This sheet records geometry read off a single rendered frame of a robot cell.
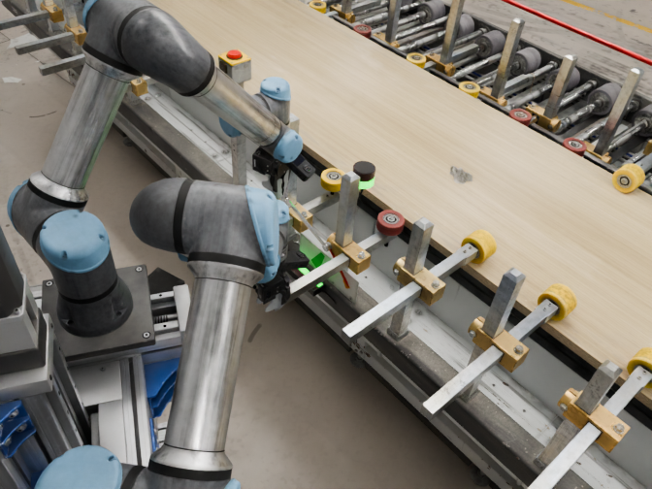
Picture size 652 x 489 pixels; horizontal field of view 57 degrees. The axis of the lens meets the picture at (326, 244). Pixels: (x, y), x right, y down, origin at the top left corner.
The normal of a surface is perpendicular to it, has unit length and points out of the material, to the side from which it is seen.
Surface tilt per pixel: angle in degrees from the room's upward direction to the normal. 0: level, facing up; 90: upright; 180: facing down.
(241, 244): 43
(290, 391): 0
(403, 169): 0
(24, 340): 90
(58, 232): 7
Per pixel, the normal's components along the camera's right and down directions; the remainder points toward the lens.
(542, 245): 0.07, -0.71
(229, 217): -0.01, -0.22
